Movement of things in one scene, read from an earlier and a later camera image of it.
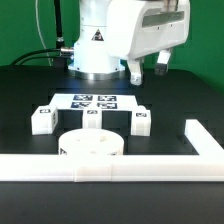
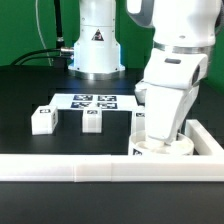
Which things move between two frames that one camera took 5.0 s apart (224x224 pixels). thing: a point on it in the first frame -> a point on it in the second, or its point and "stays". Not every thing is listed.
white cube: [44, 120] stays
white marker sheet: [94, 101] stays
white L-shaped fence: [205, 166] stays
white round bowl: [91, 141] -> [142, 144]
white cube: [140, 121] stays
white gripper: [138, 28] -> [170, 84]
